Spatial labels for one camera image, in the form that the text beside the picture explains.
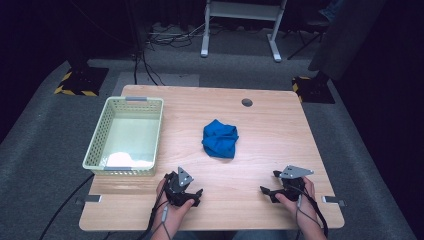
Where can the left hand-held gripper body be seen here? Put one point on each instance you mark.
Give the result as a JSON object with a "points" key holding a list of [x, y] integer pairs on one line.
{"points": [[175, 186]]}

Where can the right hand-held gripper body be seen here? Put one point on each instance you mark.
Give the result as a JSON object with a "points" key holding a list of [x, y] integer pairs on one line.
{"points": [[293, 186]]}

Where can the blue printed T-shirt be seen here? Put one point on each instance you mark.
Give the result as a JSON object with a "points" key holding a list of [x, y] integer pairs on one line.
{"points": [[220, 140]]}

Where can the person's right hand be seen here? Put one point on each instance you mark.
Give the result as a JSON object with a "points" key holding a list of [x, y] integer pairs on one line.
{"points": [[306, 208]]}

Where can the person's left hand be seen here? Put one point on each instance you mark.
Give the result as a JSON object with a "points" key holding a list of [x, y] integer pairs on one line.
{"points": [[170, 215]]}

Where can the pale green plastic basket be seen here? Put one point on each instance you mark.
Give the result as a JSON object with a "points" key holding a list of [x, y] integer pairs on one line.
{"points": [[100, 143]]}

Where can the black yellow striped stand base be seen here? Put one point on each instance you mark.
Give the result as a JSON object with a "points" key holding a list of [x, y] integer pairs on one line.
{"points": [[81, 81], [313, 90]]}

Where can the black chair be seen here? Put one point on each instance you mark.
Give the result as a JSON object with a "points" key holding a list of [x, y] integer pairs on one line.
{"points": [[313, 28]]}

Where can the dark grey curtain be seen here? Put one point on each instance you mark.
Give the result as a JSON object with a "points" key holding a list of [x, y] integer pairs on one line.
{"points": [[346, 36]]}

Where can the black metal stand pole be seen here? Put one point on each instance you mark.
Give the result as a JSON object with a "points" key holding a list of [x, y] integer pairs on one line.
{"points": [[136, 26]]}

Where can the grey metal table bracket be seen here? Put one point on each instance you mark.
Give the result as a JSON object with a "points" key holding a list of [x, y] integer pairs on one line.
{"points": [[333, 200], [90, 199]]}

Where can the white metal desk frame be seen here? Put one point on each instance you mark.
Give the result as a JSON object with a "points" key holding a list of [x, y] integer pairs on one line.
{"points": [[243, 10]]}

